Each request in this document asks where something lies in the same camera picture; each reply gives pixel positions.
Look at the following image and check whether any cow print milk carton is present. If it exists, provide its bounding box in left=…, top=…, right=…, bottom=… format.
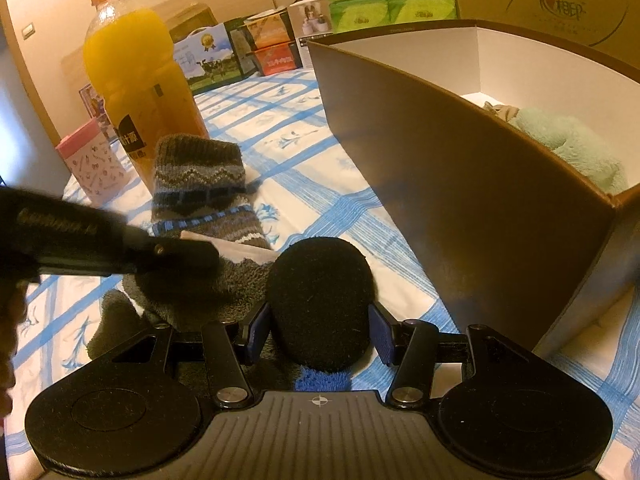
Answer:
left=170, top=22, right=246, bottom=96

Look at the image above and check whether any dark green carton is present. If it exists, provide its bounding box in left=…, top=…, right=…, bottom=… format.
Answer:
left=223, top=17, right=256, bottom=81

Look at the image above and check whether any colourful printed box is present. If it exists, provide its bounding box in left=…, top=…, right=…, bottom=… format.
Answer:
left=77, top=85, right=113, bottom=141

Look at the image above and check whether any person's left hand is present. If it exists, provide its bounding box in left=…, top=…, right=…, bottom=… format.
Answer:
left=0, top=280, right=28, bottom=418

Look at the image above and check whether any pink patterned cup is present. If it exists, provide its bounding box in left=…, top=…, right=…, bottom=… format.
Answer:
left=55, top=119, right=128, bottom=206

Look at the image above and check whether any orange carton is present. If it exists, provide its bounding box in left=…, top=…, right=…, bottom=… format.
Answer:
left=243, top=10, right=297, bottom=51

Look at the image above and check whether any beige stocking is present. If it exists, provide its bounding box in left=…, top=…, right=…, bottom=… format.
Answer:
left=482, top=101, right=526, bottom=123

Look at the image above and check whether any grey patterned knit sock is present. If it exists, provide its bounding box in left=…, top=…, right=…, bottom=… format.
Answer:
left=150, top=132, right=273, bottom=261

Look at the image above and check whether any blue plaid bedsheet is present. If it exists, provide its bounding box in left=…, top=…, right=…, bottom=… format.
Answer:
left=0, top=67, right=640, bottom=480

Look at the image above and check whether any white paper card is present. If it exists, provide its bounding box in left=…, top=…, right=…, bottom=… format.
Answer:
left=180, top=230, right=277, bottom=263

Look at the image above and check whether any black fuzzy sock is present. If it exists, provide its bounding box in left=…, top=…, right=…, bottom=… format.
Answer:
left=265, top=236, right=376, bottom=373

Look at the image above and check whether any small brown cardboard box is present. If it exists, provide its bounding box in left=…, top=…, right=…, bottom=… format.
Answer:
left=162, top=2, right=216, bottom=43

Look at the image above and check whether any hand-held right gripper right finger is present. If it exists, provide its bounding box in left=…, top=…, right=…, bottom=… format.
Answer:
left=367, top=304, right=526, bottom=407

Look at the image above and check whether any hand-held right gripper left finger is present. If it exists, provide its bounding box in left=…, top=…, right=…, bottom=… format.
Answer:
left=111, top=301, right=272, bottom=409

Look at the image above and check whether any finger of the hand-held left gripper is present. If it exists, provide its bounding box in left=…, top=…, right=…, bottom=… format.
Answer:
left=134, top=232, right=222, bottom=276

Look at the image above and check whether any orange juice bottle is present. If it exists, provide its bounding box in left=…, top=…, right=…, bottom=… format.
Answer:
left=82, top=0, right=211, bottom=196

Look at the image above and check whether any large cardboard box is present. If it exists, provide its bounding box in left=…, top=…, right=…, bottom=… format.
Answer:
left=445, top=0, right=640, bottom=63

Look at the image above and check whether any white photo box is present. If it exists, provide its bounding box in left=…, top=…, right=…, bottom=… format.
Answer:
left=287, top=0, right=333, bottom=68

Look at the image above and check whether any green fluffy towel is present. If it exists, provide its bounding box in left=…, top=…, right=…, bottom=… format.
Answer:
left=507, top=107, right=628, bottom=196

